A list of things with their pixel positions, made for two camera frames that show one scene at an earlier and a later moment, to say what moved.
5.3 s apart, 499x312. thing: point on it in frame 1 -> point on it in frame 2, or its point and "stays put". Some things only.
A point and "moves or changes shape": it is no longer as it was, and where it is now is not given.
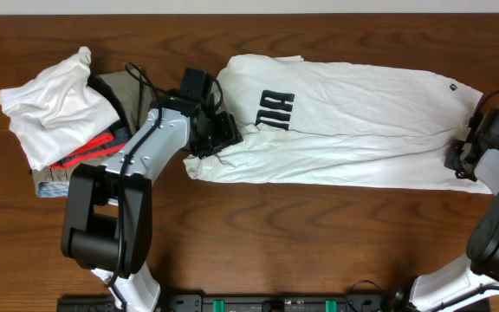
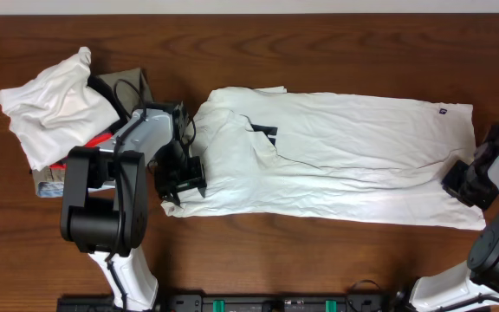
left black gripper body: [215, 135] -> [175, 172]
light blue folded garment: [55, 189] stays put
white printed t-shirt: [338, 124] moves or changes shape
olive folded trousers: [136, 94] stays put
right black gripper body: [451, 159] -> [469, 185]
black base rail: [244, 302] stays put
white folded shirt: [59, 110] stays put
